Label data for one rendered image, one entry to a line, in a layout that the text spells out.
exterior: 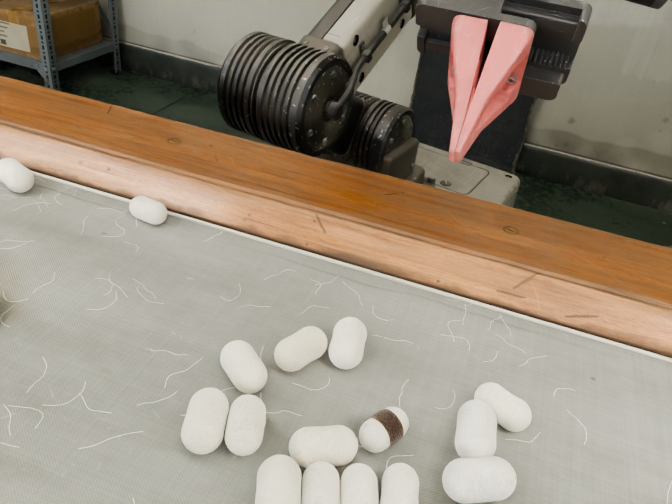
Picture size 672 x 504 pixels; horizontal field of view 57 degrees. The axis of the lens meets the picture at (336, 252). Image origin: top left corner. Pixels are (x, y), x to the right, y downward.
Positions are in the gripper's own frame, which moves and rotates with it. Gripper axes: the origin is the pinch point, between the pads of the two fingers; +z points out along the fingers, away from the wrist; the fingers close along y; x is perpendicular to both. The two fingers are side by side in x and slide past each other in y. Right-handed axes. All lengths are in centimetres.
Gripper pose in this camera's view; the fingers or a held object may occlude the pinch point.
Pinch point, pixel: (458, 145)
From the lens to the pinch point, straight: 38.7
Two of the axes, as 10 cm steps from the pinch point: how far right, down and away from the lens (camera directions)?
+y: 9.3, 2.9, -2.2
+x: 1.2, 3.2, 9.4
